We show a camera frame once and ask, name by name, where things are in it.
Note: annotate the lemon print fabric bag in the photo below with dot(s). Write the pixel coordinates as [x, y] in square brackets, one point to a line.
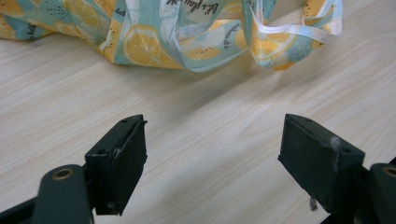
[174, 34]

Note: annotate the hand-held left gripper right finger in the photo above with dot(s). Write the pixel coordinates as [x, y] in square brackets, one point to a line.
[317, 161]

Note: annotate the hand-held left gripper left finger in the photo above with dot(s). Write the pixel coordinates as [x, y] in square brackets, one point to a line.
[118, 165]

